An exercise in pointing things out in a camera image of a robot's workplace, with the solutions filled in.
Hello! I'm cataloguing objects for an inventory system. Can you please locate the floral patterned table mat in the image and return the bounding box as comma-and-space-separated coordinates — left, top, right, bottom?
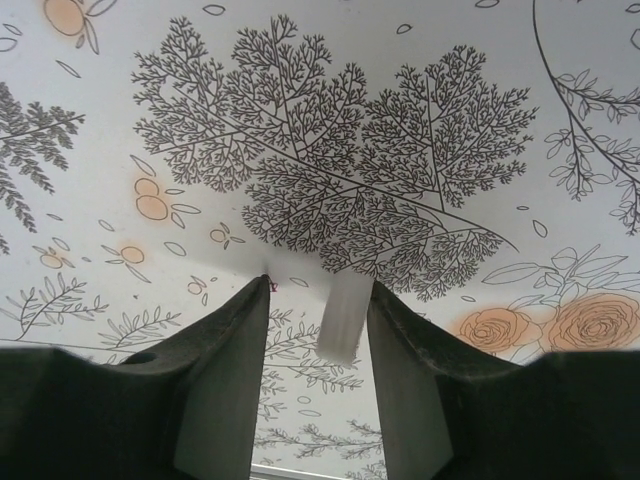
0, 0, 640, 480

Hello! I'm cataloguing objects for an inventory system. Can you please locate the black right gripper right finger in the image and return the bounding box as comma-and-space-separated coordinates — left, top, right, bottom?
366, 279, 640, 480

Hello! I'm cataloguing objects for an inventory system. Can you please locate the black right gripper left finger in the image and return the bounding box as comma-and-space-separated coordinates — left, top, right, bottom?
0, 273, 275, 480

